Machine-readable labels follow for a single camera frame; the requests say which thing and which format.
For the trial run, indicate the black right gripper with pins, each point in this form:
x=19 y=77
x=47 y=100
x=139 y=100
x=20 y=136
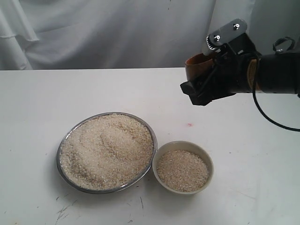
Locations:
x=222 y=80

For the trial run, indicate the brown wooden cup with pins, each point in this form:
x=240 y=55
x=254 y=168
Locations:
x=198 y=64

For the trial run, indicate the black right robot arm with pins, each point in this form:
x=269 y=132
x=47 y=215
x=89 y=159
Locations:
x=277 y=73

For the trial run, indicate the white ceramic bowl of rice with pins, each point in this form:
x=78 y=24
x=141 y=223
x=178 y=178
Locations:
x=183 y=167

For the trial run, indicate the steel plate of rice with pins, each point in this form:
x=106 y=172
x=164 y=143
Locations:
x=106 y=153

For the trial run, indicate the white backdrop cloth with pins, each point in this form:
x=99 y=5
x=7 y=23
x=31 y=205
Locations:
x=91 y=34

